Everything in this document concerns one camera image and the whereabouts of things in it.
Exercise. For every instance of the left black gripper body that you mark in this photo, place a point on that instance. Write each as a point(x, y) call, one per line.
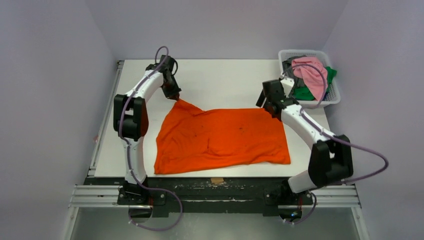
point(171, 85)

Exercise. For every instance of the orange t-shirt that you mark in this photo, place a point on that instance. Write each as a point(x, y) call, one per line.
point(191, 139)

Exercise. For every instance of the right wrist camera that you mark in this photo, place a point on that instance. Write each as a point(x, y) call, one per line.
point(287, 84)

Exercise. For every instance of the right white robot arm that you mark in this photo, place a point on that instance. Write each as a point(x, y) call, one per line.
point(330, 159)

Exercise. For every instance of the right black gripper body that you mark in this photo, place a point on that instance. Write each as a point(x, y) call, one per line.
point(269, 108)

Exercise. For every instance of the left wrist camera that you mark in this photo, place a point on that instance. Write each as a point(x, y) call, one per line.
point(167, 61)

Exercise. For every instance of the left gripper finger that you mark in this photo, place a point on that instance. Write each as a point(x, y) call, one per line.
point(176, 94)
point(170, 94)

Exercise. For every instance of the grey t-shirt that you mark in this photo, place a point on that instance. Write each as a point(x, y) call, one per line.
point(289, 72)

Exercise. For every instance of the brown tape piece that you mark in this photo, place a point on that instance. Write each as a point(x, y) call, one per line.
point(217, 180)

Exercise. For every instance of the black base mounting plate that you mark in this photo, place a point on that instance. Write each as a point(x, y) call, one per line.
point(238, 195)

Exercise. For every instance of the green t-shirt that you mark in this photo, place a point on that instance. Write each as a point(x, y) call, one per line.
point(314, 86)

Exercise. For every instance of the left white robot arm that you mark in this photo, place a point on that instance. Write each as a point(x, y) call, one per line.
point(130, 121)

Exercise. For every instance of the aluminium frame rail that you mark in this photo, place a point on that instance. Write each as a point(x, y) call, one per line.
point(93, 215)

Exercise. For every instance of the white plastic laundry basket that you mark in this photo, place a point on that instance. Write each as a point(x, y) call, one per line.
point(333, 96)

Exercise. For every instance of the pink t-shirt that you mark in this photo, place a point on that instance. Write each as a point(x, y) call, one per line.
point(314, 63)

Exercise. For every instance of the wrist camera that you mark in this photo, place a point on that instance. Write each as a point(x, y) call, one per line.
point(167, 61)
point(287, 84)

